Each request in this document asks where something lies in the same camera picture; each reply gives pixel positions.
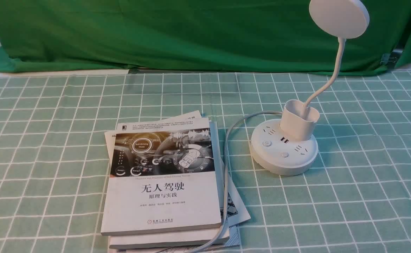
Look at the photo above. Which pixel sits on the white round desk lamp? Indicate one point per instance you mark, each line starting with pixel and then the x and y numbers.
pixel 286 146

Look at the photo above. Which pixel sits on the white self-driving book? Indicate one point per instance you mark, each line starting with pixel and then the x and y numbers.
pixel 162 179

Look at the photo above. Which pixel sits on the printed paper sheets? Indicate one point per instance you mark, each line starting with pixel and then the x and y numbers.
pixel 236 214

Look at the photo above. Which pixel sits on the green backdrop cloth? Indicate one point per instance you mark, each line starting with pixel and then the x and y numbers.
pixel 206 35

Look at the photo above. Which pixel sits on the green checkered tablecloth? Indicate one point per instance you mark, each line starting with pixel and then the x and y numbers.
pixel 355 198

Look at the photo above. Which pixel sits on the metal binder clip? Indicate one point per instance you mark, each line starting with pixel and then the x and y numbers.
pixel 390 60

